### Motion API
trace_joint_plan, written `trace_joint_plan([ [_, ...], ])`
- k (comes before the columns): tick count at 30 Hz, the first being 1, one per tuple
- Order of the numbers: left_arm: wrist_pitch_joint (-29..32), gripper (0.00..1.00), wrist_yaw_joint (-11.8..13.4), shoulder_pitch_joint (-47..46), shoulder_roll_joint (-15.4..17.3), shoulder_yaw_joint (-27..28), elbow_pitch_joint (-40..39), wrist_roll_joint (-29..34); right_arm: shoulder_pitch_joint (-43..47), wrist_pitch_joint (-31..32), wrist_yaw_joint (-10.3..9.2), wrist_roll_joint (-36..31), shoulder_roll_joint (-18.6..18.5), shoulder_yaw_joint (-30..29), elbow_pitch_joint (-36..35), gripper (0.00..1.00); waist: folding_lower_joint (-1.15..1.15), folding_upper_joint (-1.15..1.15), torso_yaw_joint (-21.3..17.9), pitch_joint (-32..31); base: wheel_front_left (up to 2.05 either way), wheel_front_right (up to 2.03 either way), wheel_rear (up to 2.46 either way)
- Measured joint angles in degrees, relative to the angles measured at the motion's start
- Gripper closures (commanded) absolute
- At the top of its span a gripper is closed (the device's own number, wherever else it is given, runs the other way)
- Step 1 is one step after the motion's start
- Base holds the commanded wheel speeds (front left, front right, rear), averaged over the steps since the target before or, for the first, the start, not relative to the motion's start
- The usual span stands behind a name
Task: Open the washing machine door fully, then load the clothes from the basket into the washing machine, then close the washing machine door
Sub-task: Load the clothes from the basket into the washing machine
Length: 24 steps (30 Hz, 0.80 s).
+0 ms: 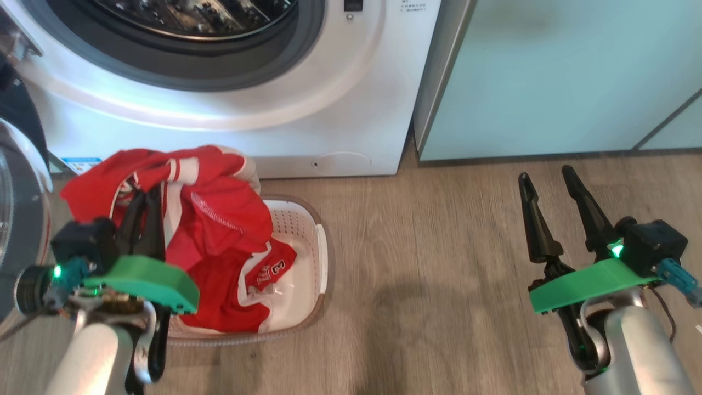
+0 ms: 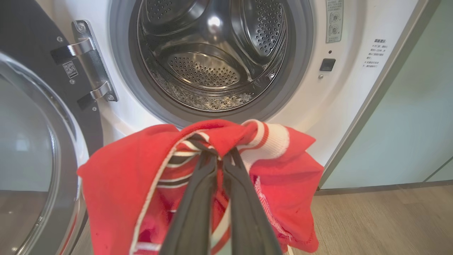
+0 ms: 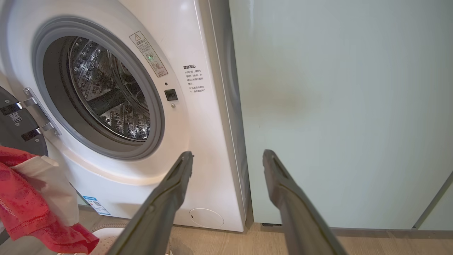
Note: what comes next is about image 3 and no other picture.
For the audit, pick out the white warning sticker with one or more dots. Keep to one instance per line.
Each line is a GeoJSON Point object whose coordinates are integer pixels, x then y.
{"type": "Point", "coordinates": [148, 53]}

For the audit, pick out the blue energy label sticker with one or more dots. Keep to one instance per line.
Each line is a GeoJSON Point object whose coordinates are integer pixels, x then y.
{"type": "Point", "coordinates": [96, 205]}

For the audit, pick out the round white filter cover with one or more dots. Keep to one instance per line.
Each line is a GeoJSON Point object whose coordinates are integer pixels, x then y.
{"type": "Point", "coordinates": [207, 217]}

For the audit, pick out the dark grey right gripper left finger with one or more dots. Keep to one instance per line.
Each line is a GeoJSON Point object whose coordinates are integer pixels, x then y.
{"type": "Point", "coordinates": [155, 219]}

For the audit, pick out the white washing machine body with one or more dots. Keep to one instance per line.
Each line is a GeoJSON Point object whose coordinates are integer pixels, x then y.
{"type": "Point", "coordinates": [198, 141]}

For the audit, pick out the cream perforated laundry basket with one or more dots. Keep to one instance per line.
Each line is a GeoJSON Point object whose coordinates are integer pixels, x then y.
{"type": "Point", "coordinates": [108, 239]}

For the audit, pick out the grey rubber door gasket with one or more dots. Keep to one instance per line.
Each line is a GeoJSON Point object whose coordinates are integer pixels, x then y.
{"type": "Point", "coordinates": [158, 117]}

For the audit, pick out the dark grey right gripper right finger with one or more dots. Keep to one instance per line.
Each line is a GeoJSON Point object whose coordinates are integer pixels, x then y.
{"type": "Point", "coordinates": [300, 223]}

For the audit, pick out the red and white garment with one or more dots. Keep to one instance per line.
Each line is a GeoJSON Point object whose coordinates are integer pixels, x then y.
{"type": "Point", "coordinates": [21, 198]}

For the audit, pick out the steel perforated drum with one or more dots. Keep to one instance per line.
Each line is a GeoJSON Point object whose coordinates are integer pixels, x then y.
{"type": "Point", "coordinates": [106, 92]}

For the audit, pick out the black door latch socket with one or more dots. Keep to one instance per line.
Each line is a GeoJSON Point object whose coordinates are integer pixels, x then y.
{"type": "Point", "coordinates": [171, 95]}

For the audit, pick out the dark round glass machine door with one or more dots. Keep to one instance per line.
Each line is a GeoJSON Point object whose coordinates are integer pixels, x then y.
{"type": "Point", "coordinates": [14, 138]}

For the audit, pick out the chrome door hinge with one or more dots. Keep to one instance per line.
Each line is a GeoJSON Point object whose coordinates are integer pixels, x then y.
{"type": "Point", "coordinates": [39, 106]}

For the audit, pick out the pale green tall cabinet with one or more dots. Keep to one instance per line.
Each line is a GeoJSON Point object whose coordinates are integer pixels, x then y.
{"type": "Point", "coordinates": [354, 106]}

